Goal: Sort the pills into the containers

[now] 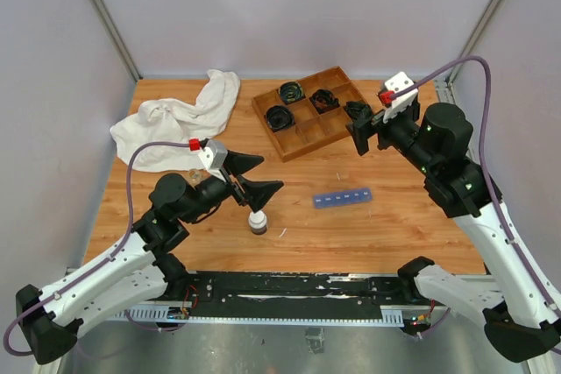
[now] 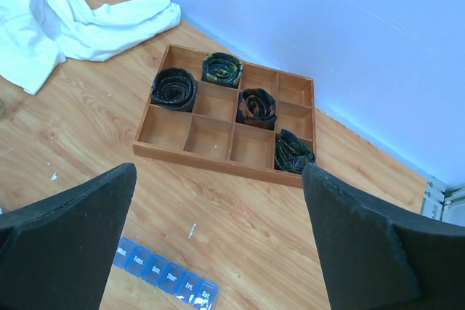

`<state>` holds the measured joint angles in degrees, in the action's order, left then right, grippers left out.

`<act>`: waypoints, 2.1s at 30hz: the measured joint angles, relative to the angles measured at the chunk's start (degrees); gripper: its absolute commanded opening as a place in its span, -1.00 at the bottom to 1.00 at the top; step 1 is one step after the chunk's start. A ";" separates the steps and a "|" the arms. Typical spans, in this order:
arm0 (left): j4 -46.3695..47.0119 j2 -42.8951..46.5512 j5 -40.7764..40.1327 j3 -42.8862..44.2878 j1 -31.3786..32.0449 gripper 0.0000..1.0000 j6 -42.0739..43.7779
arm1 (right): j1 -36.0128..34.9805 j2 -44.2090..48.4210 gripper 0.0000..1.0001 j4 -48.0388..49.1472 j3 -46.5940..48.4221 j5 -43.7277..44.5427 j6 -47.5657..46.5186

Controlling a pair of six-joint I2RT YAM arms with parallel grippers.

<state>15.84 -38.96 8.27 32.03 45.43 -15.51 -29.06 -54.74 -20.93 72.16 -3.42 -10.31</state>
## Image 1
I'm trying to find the clear jar of pills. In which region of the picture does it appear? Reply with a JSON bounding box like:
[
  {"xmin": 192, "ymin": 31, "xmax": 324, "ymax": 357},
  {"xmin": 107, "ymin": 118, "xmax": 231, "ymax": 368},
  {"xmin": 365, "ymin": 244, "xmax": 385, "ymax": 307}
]
[{"xmin": 188, "ymin": 170, "xmax": 204, "ymax": 185}]

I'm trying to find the wooden compartment tray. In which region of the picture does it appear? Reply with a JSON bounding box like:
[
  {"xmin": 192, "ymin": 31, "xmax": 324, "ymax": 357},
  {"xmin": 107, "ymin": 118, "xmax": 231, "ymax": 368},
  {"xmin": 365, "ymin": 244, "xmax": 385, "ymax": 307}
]
[{"xmin": 252, "ymin": 67, "xmax": 367, "ymax": 162}]

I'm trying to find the white cap dark bottle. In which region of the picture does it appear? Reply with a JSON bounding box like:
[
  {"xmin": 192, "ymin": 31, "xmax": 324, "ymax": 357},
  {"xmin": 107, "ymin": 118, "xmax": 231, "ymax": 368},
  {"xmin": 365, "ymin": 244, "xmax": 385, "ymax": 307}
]
[{"xmin": 248, "ymin": 210, "xmax": 267, "ymax": 236}]

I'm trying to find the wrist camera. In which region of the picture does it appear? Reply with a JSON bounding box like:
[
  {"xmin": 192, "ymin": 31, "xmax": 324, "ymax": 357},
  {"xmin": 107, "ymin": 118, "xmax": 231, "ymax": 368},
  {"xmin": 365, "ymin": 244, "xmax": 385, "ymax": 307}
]
[
  {"xmin": 197, "ymin": 139, "xmax": 228, "ymax": 177},
  {"xmin": 378, "ymin": 71, "xmax": 418, "ymax": 123}
]

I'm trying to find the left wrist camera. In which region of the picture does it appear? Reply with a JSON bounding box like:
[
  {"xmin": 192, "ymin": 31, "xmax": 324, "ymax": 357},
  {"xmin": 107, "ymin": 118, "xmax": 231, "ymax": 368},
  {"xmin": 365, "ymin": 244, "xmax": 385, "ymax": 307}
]
[{"xmin": 197, "ymin": 139, "xmax": 228, "ymax": 177}]

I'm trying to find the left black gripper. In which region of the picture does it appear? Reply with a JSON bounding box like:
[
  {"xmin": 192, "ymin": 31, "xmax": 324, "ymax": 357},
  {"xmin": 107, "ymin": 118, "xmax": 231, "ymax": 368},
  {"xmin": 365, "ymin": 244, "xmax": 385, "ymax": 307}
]
[{"xmin": 181, "ymin": 149, "xmax": 284, "ymax": 223}]

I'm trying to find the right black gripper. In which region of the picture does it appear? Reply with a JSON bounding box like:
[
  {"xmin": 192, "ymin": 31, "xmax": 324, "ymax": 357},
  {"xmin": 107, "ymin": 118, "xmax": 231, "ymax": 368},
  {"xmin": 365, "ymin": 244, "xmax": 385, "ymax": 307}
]
[{"xmin": 346, "ymin": 99, "xmax": 437, "ymax": 176}]

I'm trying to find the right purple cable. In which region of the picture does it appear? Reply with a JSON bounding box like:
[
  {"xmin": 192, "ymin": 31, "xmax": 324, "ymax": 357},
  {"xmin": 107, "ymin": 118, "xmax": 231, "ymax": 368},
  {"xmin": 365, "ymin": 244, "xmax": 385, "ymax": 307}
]
[{"xmin": 385, "ymin": 55, "xmax": 561, "ymax": 356}]

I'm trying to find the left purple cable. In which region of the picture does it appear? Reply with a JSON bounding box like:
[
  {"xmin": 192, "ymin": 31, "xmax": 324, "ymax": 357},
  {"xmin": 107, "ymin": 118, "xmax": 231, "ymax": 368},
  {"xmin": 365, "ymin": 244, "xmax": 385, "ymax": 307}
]
[{"xmin": 3, "ymin": 137, "xmax": 202, "ymax": 356}]

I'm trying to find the purple cable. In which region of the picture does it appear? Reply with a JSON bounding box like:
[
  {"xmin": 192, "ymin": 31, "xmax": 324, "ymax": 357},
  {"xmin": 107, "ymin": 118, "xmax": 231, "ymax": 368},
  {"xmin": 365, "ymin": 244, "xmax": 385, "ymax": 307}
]
[
  {"xmin": 3, "ymin": 137, "xmax": 202, "ymax": 356},
  {"xmin": 385, "ymin": 55, "xmax": 561, "ymax": 356}
]

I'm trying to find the rolled belt middle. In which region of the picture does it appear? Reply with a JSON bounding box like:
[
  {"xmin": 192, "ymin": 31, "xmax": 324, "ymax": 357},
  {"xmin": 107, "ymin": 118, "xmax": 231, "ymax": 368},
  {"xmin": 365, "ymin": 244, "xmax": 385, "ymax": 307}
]
[{"xmin": 309, "ymin": 88, "xmax": 340, "ymax": 114}]

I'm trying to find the rolled belt back left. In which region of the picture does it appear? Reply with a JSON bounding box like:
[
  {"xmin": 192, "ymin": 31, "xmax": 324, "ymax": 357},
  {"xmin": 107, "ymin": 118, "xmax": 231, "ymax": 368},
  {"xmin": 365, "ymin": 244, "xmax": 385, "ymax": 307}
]
[{"xmin": 279, "ymin": 81, "xmax": 305, "ymax": 105}]

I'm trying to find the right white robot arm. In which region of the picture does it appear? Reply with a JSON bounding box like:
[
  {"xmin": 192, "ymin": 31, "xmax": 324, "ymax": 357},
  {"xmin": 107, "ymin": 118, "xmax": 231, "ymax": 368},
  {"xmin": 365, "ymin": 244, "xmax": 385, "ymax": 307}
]
[{"xmin": 347, "ymin": 102, "xmax": 560, "ymax": 363}]

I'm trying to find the blue weekly pill organizer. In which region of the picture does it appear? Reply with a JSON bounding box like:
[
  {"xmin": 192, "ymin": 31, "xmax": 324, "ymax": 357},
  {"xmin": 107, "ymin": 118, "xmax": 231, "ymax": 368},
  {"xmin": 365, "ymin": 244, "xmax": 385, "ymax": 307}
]
[{"xmin": 312, "ymin": 187, "xmax": 373, "ymax": 209}]

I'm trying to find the white crumpled cloth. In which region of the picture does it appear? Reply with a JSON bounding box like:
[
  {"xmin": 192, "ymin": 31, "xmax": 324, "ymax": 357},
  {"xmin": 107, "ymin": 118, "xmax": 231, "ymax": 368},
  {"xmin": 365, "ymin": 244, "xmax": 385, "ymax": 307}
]
[{"xmin": 110, "ymin": 69, "xmax": 241, "ymax": 173}]

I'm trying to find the rolled belt right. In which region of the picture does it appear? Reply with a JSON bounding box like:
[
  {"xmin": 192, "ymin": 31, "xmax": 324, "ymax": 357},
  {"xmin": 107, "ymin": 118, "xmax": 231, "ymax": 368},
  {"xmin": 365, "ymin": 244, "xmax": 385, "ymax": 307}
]
[{"xmin": 344, "ymin": 101, "xmax": 373, "ymax": 122}]

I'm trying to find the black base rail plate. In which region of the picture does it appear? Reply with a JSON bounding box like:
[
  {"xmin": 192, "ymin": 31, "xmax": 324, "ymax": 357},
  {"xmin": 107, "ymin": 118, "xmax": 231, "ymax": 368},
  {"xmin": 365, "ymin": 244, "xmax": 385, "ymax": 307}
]
[{"xmin": 155, "ymin": 271, "xmax": 430, "ymax": 321}]

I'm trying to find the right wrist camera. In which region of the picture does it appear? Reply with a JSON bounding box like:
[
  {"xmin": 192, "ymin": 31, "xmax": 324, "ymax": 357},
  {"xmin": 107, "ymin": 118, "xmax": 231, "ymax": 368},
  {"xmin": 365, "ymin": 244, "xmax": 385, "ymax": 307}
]
[{"xmin": 378, "ymin": 71, "xmax": 418, "ymax": 123}]

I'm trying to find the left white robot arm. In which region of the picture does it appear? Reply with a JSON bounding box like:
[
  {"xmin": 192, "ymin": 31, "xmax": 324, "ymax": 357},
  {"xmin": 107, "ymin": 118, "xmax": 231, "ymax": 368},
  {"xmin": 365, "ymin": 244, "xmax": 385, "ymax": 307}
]
[{"xmin": 3, "ymin": 142, "xmax": 284, "ymax": 365}]

